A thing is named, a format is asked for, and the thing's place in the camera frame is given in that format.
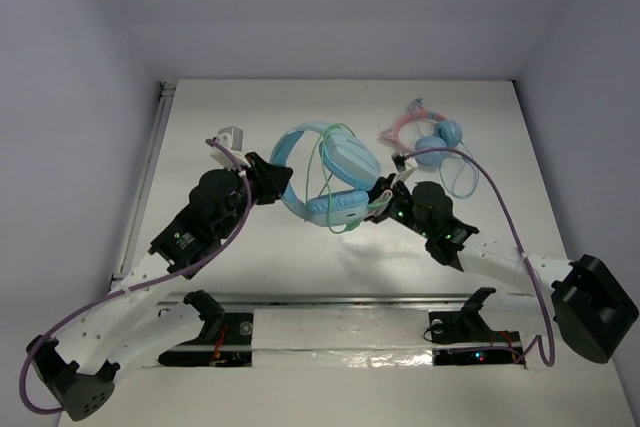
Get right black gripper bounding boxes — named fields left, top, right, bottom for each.
left=344, top=173, right=433, bottom=240

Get light blue headphones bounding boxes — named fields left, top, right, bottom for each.
left=270, top=122, right=391, bottom=233

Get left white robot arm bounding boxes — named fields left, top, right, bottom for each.
left=22, top=152, right=293, bottom=422

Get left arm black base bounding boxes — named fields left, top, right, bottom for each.
left=158, top=290, right=254, bottom=368

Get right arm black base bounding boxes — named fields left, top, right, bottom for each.
left=423, top=287, right=526, bottom=366

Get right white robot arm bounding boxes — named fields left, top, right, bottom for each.
left=369, top=174, right=639, bottom=364

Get pink blue cat-ear headphones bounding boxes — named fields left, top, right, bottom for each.
left=378, top=98, right=480, bottom=199

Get silver tape strip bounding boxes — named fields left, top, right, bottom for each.
left=251, top=307, right=433, bottom=368

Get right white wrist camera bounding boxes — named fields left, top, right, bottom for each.
left=391, top=152, right=419, bottom=185

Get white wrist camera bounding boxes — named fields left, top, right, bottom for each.
left=205, top=126, right=248, bottom=169
left=391, top=152, right=419, bottom=185

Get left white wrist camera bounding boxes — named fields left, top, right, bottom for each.
left=205, top=126, right=248, bottom=169

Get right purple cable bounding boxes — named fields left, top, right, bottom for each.
left=402, top=148, right=556, bottom=368

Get purple cable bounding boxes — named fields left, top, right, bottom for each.
left=18, top=138, right=251, bottom=413
left=402, top=148, right=556, bottom=368

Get aluminium front rail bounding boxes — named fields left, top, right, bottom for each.
left=109, top=290, right=544, bottom=309

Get aluminium rail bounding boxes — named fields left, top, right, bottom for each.
left=109, top=290, right=544, bottom=309
left=109, top=81, right=177, bottom=287

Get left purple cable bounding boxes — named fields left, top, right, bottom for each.
left=18, top=138, right=251, bottom=413

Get aluminium left side rail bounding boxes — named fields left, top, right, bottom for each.
left=109, top=81, right=177, bottom=287

